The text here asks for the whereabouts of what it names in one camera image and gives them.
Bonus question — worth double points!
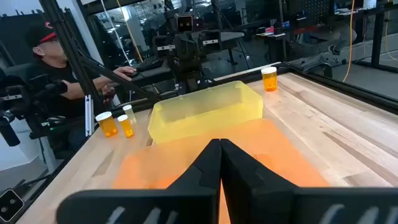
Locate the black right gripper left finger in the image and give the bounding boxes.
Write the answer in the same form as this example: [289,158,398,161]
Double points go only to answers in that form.
[167,138,223,190]

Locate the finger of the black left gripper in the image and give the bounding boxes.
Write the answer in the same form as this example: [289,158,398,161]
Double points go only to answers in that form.
[176,34,190,62]
[188,33,203,62]

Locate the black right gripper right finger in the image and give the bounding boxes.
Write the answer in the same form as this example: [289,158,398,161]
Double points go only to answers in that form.
[220,138,300,191]

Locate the small clear pill bottle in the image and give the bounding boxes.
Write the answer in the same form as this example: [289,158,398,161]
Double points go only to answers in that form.
[122,104,137,124]

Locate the small pill bottle white cap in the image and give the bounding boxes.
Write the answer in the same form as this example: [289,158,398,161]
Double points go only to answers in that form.
[117,114,135,139]

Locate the translucent orange plastic bin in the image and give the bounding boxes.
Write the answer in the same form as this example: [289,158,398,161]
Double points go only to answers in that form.
[111,118,330,224]

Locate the translucent yellow plastic bin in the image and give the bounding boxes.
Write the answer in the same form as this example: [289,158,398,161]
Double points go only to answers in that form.
[147,80,264,146]

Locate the grey desk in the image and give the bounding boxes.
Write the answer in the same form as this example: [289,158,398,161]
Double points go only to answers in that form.
[219,30,246,66]

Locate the person's hand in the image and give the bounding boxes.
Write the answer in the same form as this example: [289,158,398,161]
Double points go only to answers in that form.
[112,65,137,82]

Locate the silver metal bar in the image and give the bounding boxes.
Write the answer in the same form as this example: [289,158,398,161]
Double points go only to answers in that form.
[84,94,94,137]

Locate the person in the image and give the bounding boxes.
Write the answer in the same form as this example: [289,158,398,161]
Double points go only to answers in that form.
[24,20,137,153]

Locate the person's black red cap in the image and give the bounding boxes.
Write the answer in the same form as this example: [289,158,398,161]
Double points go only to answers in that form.
[24,20,58,48]

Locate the black depth camera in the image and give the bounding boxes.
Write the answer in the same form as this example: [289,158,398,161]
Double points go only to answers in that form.
[176,14,194,33]
[0,188,25,223]

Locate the yellow extension cable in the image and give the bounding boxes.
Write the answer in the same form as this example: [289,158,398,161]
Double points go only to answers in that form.
[341,0,356,83]

